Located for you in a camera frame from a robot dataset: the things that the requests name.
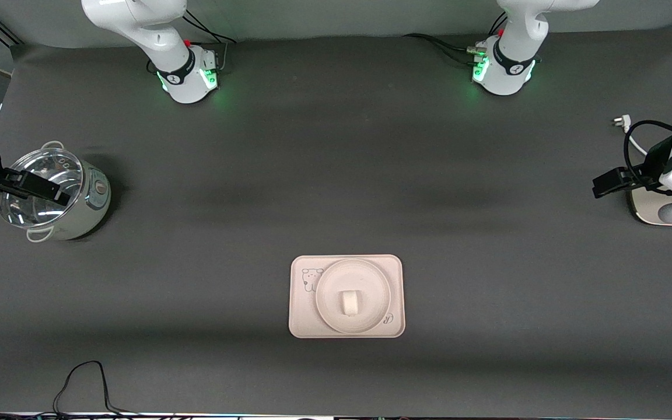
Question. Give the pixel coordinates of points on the pale green electric cooker pot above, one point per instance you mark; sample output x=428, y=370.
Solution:
x=88, y=210

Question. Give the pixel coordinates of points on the round cream plate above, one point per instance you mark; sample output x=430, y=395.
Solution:
x=330, y=303

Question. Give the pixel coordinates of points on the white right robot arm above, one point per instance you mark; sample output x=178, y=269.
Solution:
x=149, y=35

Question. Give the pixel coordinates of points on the cream tray with bear print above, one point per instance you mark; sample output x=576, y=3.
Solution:
x=301, y=321

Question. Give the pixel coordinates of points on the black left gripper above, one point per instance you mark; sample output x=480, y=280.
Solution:
x=654, y=163

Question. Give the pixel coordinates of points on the small white bun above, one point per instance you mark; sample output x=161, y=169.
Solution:
x=349, y=303

